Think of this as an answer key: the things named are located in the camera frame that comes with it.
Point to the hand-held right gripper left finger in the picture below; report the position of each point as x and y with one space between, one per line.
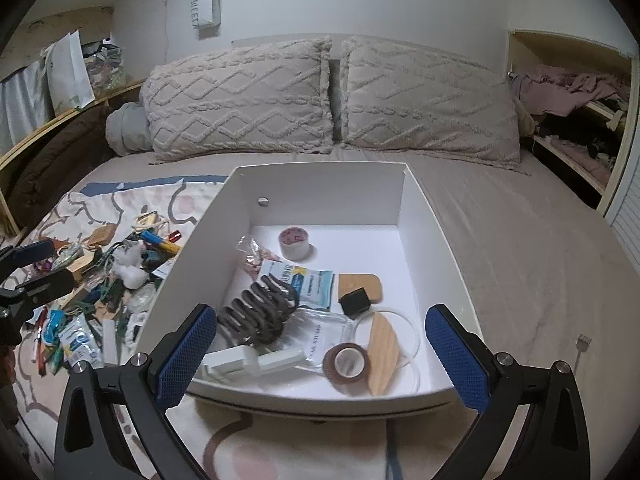
187 350

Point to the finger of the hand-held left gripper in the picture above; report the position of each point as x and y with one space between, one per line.
30 254
47 285

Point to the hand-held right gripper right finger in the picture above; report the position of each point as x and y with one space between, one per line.
455 355

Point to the oval wooden board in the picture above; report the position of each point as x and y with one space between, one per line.
384 355

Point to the dark hair claw clip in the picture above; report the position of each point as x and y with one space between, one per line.
255 310

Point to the grey plastic scrubbing brush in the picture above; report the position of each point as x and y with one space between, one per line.
280 357

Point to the brown tape roll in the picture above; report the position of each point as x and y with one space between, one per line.
345 380

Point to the bag of pink pieces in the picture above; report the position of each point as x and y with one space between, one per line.
252 257

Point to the wooden brush black block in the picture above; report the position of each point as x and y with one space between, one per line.
357 285

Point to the clear plastic packet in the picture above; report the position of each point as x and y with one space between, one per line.
320 340

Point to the white blue medicine sachet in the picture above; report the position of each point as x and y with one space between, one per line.
312 285
80 342
162 270

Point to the clear tape roll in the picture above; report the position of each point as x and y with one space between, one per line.
295 247

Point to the white cardboard box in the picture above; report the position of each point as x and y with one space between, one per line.
325 195

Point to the wooden tag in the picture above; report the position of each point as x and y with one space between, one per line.
100 236

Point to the white plush toy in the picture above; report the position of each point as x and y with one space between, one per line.
132 272

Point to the brown quilt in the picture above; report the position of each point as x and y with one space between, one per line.
60 160

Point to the printed blanket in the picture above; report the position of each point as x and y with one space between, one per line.
235 440

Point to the yellow blue marker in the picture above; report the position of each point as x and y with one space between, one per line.
162 245

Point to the wooden bedside shelf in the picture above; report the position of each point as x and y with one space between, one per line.
50 131

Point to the grey curtain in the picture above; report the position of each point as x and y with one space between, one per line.
25 105

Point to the grey plush cushion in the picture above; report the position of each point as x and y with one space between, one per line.
125 130

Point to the white shopping bag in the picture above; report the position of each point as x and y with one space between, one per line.
67 70

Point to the pile of small packets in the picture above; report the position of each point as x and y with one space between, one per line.
105 65

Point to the white louvered door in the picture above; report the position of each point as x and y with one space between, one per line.
627 220

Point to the cream textured pillow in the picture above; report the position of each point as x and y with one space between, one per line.
235 100
430 105

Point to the pile of pink clothes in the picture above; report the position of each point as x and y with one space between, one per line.
560 90

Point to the white paper bag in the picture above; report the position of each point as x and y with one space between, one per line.
205 5

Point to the built-in cupboard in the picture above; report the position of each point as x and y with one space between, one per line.
550 45

